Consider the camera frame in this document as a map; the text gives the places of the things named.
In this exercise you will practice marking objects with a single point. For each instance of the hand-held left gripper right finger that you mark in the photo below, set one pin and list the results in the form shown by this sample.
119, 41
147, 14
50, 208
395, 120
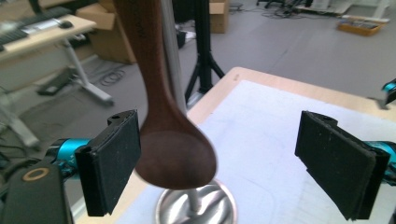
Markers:
339, 165

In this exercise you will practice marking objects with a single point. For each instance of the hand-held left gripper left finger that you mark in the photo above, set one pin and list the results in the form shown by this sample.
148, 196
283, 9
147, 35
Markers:
109, 165

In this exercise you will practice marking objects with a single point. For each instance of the brown wooden spoon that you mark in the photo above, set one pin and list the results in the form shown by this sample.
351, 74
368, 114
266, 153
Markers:
174, 152

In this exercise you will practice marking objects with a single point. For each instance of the silver metal hook stand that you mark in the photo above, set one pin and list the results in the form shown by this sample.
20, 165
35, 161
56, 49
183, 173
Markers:
214, 205

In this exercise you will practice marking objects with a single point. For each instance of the yellow tray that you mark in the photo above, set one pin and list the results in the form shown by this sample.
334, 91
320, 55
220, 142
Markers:
361, 26

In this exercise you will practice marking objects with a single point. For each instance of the white gridded paper mat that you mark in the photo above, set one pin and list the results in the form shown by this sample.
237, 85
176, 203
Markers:
274, 130

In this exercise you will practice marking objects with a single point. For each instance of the black flat floor device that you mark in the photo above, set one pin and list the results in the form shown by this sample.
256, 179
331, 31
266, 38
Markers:
57, 83

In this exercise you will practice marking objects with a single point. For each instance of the large cardboard box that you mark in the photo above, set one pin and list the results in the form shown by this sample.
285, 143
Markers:
109, 37

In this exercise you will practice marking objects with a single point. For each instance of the wooden desk with white legs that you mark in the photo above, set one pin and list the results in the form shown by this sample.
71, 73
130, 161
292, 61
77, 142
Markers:
46, 34

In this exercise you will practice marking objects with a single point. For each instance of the black computer mouse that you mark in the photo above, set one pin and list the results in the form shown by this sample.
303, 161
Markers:
66, 24

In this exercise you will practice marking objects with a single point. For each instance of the black keyboard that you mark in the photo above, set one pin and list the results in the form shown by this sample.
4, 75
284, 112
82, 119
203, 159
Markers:
31, 23

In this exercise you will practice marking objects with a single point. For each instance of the small cardboard box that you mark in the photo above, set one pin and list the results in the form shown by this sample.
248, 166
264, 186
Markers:
219, 17

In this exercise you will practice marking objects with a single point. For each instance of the black metal frame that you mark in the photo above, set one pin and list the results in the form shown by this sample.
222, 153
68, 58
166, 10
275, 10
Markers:
204, 56

